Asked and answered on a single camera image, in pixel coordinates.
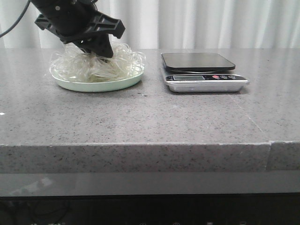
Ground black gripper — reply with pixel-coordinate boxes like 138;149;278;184
31;0;125;58

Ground white vermicelli noodle bundle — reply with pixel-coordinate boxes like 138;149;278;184
49;42;146;83

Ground pale green round plate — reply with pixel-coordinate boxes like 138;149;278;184
49;69;144;92

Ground white pleated curtain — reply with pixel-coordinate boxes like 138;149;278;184
0;0;300;49

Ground silver black digital kitchen scale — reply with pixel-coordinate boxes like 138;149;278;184
161;52;249;93

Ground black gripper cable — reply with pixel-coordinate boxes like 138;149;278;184
0;0;31;38

